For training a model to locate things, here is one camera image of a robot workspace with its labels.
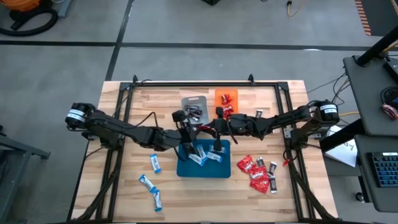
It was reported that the orange plastic bin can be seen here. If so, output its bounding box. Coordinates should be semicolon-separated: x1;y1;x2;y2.
214;88;239;121

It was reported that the black monitor pole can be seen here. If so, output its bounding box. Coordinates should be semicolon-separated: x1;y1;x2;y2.
355;26;398;68

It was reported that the black computer keyboard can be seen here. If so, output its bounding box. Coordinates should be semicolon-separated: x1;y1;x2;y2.
368;151;398;189

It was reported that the black mat orange striped edge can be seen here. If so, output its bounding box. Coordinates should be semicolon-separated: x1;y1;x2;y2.
354;0;398;37

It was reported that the grey desk foot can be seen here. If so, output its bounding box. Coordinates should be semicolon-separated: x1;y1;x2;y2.
57;0;74;18

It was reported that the yellow extension cable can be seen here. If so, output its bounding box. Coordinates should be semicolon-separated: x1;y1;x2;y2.
286;1;301;17

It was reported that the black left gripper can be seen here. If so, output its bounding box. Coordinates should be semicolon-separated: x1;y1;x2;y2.
172;110;200;156

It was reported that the orange vacuum cleaner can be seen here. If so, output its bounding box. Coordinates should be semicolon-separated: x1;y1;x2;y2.
0;0;59;37

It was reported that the black coiled cable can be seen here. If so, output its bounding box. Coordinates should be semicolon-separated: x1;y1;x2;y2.
381;86;398;110

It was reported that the black floor cable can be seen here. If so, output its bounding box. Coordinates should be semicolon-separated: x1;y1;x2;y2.
307;73;351;94

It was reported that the black desk top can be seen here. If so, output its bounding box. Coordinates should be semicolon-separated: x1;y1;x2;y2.
343;55;398;138
320;119;398;214

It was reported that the black flat device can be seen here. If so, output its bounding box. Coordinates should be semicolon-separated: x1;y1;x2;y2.
382;59;398;83

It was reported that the red braided cable bundle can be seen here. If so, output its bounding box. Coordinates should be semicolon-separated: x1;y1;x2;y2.
381;103;398;121

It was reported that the grey metal stand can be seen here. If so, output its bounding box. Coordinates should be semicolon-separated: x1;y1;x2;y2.
0;124;51;224

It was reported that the white paper sheet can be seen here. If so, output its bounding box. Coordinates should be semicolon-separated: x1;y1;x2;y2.
324;125;359;168

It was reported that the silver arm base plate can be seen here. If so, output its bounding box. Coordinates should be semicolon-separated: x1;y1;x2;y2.
282;126;323;140

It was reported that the grey plastic bin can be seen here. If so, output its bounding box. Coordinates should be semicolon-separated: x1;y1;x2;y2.
181;95;210;125

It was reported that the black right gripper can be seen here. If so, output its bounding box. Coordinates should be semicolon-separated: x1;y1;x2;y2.
205;106;249;152

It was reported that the black aluminium table frame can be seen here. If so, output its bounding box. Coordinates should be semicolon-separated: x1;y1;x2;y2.
70;73;339;224

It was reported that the blue plastic bin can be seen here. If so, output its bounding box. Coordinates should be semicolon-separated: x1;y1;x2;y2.
176;139;232;179

